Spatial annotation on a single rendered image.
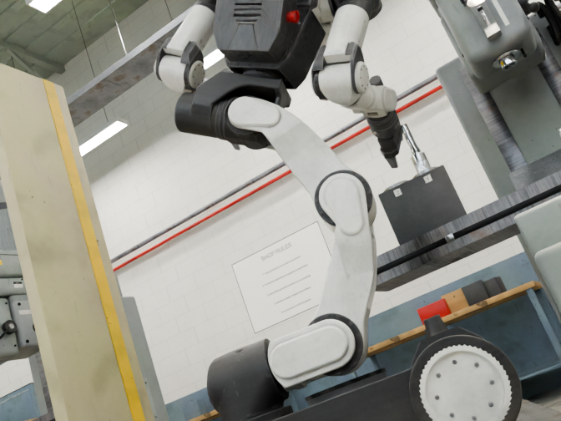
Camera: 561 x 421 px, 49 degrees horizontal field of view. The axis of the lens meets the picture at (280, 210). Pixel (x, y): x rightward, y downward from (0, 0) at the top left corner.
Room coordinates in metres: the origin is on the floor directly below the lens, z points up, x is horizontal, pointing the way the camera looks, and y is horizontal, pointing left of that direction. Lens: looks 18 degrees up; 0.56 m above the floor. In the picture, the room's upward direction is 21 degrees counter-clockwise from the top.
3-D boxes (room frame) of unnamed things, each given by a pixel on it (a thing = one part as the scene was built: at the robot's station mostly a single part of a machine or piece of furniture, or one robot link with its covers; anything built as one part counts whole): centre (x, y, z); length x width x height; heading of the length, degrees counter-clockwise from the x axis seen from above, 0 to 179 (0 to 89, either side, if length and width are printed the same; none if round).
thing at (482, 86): (1.89, -0.88, 1.47); 0.24 x 0.19 x 0.26; 67
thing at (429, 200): (1.89, -0.42, 1.01); 0.22 x 0.12 x 0.20; 75
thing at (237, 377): (1.52, 0.01, 0.59); 0.64 x 0.52 x 0.33; 83
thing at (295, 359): (1.53, 0.04, 0.68); 0.21 x 0.20 x 0.13; 83
